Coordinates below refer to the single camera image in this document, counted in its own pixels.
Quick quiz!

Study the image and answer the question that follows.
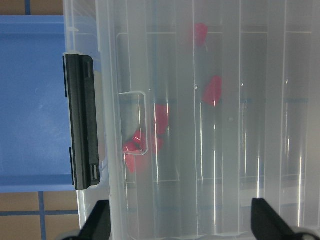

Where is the clear plastic storage box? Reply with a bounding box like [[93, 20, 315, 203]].
[[63, 0, 110, 228]]

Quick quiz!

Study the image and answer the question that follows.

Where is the blue plastic tray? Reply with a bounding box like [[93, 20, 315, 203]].
[[0, 15, 74, 193]]

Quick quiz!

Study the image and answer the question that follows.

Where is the black latch on box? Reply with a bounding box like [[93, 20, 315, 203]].
[[63, 53, 100, 191]]

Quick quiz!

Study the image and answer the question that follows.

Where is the red block bottom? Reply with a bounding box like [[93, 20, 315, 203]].
[[122, 129, 165, 175]]

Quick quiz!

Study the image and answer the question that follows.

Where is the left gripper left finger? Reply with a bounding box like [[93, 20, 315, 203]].
[[61, 200, 112, 240]]

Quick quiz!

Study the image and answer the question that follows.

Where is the red block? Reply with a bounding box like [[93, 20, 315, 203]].
[[202, 75, 222, 107], [194, 22, 208, 47], [154, 104, 170, 135], [122, 129, 165, 175]]

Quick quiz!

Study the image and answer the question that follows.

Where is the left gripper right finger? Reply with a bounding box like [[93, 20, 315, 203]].
[[251, 198, 320, 240]]

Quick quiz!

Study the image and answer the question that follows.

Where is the clear plastic box lid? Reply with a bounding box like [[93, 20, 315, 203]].
[[98, 0, 320, 240]]

